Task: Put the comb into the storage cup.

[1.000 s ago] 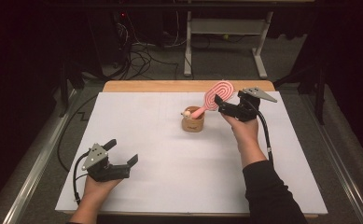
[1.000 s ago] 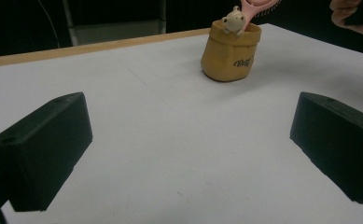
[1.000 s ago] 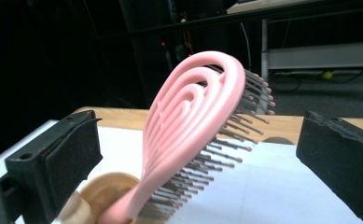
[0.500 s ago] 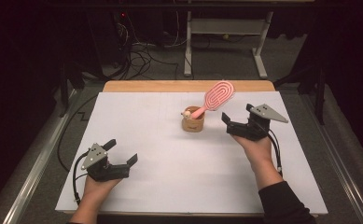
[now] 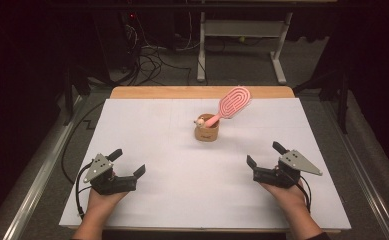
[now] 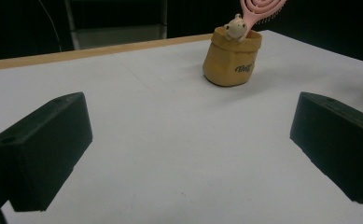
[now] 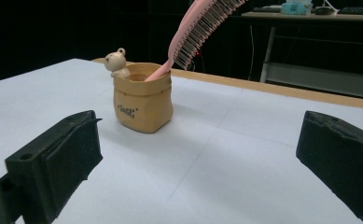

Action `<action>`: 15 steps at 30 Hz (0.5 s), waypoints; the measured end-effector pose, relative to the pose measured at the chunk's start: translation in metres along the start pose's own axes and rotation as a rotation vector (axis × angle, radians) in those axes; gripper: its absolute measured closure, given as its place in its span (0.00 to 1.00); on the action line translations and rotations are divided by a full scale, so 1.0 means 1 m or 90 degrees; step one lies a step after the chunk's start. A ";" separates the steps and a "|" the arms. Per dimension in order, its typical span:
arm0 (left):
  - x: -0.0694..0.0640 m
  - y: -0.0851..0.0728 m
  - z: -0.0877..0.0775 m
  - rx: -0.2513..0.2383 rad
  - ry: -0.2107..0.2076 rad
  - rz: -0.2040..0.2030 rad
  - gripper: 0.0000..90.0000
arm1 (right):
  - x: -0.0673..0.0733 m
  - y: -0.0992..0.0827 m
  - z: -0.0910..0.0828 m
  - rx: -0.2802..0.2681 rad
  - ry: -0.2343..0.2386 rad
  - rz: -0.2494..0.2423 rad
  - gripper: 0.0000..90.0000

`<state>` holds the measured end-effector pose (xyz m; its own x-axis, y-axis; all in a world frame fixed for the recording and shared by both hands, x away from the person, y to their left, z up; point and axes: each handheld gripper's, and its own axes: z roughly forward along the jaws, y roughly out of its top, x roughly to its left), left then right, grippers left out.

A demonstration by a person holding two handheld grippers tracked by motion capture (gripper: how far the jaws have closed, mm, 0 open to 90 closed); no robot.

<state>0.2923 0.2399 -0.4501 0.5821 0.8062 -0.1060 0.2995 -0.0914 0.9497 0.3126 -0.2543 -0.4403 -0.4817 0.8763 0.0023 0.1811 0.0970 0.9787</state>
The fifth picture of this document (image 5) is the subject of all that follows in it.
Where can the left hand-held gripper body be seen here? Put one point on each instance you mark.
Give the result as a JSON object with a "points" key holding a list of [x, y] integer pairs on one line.
{"points": [[98, 166]]}

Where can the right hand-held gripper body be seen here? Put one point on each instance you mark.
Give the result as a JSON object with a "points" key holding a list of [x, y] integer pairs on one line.
{"points": [[298, 163]]}

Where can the wooden cup with animal figure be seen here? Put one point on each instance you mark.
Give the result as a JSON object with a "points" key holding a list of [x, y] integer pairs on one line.
{"points": [[207, 134]]}

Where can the pink hairbrush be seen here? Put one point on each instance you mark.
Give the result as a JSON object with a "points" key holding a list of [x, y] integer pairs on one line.
{"points": [[233, 101]]}

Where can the person's left hand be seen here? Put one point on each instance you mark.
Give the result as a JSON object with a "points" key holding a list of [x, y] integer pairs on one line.
{"points": [[103, 203]]}

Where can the person's right hand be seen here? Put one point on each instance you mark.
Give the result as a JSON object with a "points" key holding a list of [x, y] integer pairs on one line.
{"points": [[285, 198]]}

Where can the white board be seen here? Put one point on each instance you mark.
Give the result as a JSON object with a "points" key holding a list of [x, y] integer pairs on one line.
{"points": [[188, 186]]}

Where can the dark metal stand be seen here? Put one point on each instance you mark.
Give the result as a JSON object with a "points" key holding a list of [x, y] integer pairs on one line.
{"points": [[342, 100], [77, 83]]}

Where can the wooden table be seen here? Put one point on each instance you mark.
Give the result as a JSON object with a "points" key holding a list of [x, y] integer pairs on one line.
{"points": [[168, 92]]}

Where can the small green ball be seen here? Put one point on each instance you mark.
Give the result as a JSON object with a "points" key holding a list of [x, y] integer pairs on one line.
{"points": [[242, 39]]}

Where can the dark computer tower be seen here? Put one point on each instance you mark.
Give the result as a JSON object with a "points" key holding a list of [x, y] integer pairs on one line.
{"points": [[115, 36]]}

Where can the grey metal floor rail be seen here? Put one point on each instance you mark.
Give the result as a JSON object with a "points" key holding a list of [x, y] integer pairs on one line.
{"points": [[365, 166], [45, 170]]}

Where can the white metal desk frame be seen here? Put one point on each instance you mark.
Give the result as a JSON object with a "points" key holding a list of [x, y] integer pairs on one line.
{"points": [[243, 28]]}

